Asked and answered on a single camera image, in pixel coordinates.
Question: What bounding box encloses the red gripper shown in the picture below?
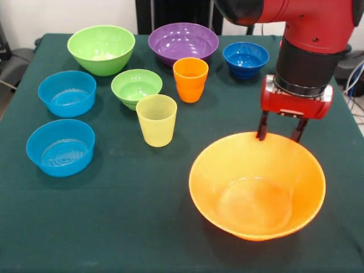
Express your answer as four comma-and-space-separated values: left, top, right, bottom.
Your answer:
255, 75, 334, 143

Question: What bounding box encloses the large orange bowl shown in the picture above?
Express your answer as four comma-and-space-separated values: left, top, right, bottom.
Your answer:
189, 131, 326, 242

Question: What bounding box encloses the dark blue bowl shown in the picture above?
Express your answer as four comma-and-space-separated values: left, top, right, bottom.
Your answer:
222, 42, 270, 79

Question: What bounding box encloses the orange cup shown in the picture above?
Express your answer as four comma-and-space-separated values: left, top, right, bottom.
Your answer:
172, 57, 209, 104

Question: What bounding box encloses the yellow cup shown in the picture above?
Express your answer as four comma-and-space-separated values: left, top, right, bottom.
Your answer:
135, 94, 178, 148

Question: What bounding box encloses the purple bowl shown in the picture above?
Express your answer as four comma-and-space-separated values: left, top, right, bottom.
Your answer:
148, 22, 220, 68

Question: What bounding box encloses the small green bowl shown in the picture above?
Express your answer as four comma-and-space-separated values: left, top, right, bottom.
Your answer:
110, 68, 163, 111

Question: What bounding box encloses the dark green tablecloth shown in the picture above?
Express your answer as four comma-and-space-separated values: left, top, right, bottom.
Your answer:
0, 33, 364, 273

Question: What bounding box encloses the large green bowl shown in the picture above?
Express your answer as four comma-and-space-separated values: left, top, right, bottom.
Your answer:
67, 25, 136, 77

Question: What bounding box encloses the light blue bowl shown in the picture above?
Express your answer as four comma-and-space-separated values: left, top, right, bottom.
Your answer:
38, 70, 97, 118
26, 119, 96, 177

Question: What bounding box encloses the bundle of floor cables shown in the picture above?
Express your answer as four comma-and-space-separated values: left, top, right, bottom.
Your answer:
342, 61, 364, 126

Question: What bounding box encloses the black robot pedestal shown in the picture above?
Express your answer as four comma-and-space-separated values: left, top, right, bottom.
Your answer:
135, 0, 225, 35

